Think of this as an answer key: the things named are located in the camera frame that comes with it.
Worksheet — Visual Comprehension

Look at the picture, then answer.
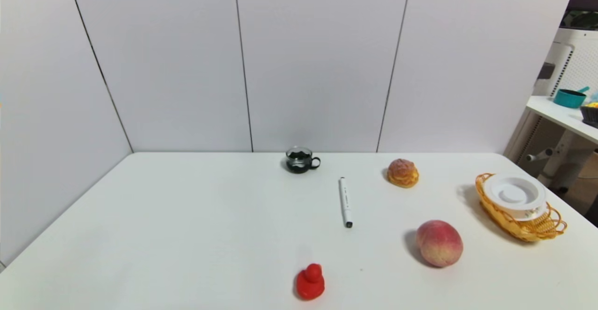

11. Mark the white round plastic container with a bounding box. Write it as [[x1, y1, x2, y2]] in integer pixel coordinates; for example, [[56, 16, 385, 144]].
[[483, 173, 547, 221]]

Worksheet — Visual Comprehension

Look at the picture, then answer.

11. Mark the yellow woven basket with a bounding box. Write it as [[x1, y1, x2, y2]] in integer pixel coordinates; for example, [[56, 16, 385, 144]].
[[476, 173, 568, 243]]

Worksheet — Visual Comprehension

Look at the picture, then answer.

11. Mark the glass cup with dark liquid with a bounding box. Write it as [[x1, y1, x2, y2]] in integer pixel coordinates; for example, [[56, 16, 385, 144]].
[[285, 147, 321, 174]]

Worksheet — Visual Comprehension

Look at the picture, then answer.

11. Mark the white marker pen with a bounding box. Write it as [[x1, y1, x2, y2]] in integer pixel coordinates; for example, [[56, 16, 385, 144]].
[[339, 177, 354, 229]]

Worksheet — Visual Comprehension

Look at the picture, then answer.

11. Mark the golden cream puff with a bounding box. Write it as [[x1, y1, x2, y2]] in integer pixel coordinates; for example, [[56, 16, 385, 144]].
[[387, 159, 420, 188]]

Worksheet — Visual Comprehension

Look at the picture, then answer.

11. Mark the red toy duck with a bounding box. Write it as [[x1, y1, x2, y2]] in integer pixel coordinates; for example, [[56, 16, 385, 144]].
[[296, 263, 326, 301]]

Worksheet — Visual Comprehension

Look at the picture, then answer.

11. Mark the red yellow peach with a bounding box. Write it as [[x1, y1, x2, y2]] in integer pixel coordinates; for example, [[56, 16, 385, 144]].
[[416, 220, 464, 268]]

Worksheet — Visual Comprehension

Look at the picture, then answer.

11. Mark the white side table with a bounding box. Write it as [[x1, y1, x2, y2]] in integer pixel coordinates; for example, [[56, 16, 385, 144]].
[[527, 95, 598, 190]]

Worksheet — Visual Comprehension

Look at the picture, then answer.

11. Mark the teal pot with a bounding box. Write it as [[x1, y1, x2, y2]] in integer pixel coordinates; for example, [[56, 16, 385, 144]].
[[554, 86, 591, 109]]

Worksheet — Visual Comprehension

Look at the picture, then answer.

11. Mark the white perforated appliance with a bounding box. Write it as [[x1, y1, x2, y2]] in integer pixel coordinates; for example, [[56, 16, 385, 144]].
[[534, 27, 598, 98]]

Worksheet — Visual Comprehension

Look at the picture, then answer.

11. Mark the black bowl with yellow contents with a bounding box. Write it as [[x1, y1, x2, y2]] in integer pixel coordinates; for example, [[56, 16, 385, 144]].
[[581, 103, 598, 129]]

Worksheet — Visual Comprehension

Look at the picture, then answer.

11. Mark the white table lever handle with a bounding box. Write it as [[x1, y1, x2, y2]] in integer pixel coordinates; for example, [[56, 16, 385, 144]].
[[527, 148, 555, 162]]

